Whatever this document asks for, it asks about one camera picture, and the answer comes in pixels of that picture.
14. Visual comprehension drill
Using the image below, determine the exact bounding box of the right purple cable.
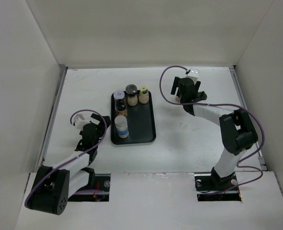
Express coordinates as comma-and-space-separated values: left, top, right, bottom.
159, 65, 266, 196

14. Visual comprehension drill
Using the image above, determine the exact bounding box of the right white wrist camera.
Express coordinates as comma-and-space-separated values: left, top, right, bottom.
185, 69, 199, 83

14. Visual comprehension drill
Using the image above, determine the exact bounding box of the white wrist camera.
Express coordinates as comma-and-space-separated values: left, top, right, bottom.
72, 114, 89, 130
185, 69, 199, 83

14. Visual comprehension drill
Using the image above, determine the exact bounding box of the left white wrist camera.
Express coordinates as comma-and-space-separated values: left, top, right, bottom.
72, 114, 89, 130

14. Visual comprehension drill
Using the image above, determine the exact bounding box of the black-knob grinder bottle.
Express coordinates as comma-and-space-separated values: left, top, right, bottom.
200, 92, 207, 101

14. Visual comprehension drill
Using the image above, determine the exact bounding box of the black rectangular tray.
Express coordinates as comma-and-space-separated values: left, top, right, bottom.
110, 92, 157, 145

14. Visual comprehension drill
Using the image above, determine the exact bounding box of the right metal side rail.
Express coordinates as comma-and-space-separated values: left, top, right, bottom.
229, 66, 268, 171

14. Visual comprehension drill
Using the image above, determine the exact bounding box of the red-label white-lid jar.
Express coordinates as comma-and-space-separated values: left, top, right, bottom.
113, 90, 125, 101

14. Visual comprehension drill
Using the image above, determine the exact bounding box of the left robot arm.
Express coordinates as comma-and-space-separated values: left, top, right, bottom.
24, 113, 111, 215

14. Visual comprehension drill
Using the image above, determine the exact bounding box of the metal side rail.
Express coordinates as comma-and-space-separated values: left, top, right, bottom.
35, 64, 68, 171
229, 66, 268, 171

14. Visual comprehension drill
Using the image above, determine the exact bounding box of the yellow-cap spice bottle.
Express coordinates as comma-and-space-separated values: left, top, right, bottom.
138, 86, 149, 104

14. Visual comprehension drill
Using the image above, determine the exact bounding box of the clear-lid pepper grinder bottle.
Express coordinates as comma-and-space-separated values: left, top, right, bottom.
125, 84, 138, 106

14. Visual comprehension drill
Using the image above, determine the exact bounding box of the left metal side rail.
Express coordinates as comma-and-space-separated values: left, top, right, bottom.
35, 64, 68, 171

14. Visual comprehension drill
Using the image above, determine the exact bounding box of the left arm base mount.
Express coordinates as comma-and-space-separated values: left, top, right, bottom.
68, 168, 111, 202

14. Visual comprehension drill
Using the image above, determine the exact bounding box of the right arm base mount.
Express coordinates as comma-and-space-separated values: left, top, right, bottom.
194, 170, 241, 202

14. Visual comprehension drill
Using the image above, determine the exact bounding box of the black-cap spice bottle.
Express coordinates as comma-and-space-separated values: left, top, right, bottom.
115, 99, 127, 117

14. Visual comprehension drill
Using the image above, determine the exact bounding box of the silver-lid blue-label jar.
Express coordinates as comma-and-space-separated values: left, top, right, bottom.
114, 115, 129, 138

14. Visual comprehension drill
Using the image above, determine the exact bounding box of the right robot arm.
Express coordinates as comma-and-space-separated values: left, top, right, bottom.
171, 77, 258, 192

